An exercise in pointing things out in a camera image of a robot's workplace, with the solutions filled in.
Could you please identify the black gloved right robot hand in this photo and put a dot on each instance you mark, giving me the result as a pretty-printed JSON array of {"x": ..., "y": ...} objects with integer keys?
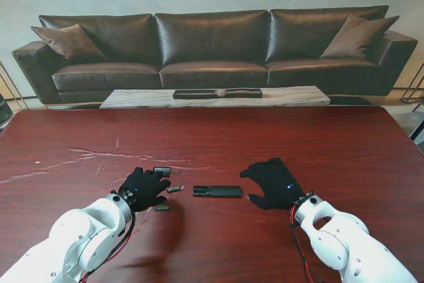
[{"x": 278, "y": 187}]

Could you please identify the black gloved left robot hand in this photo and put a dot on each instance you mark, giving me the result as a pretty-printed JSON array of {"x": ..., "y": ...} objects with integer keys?
[{"x": 145, "y": 190}]

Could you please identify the green battery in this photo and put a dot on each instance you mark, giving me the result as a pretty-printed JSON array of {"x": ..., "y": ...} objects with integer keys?
[
  {"x": 163, "y": 209},
  {"x": 174, "y": 190}
]

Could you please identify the black battery cover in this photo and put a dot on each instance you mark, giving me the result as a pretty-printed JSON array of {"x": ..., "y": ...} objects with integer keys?
[{"x": 164, "y": 171}]

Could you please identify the black remote control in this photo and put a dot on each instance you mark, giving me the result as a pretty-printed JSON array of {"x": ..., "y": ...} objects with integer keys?
[{"x": 222, "y": 191}]

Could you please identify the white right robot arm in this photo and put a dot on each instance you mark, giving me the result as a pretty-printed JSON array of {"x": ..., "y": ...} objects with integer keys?
[{"x": 348, "y": 240}]

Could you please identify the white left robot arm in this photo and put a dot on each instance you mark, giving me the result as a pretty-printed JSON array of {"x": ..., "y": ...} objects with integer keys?
[{"x": 86, "y": 230}]

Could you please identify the white marble coffee table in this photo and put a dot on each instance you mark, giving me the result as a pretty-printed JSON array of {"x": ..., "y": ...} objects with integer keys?
[{"x": 139, "y": 97}]

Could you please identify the black rectangular tray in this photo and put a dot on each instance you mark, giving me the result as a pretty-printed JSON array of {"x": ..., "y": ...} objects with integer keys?
[{"x": 198, "y": 94}]

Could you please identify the clear glass ball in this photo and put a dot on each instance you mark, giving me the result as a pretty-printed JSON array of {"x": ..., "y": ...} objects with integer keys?
[{"x": 221, "y": 92}]

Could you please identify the black leather seat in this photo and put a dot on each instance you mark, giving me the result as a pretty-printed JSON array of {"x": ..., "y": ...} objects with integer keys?
[{"x": 5, "y": 112}]

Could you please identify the dark brown leather sofa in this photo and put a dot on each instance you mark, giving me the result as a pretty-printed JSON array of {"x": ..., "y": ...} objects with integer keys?
[{"x": 212, "y": 37}]

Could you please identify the brown sofa cushion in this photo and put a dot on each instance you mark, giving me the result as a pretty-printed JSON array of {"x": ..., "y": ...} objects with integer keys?
[
  {"x": 66, "y": 42},
  {"x": 354, "y": 37}
]

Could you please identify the thin metal side table frame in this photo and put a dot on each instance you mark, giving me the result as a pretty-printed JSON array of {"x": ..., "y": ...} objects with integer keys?
[
  {"x": 20, "y": 98},
  {"x": 412, "y": 89}
]

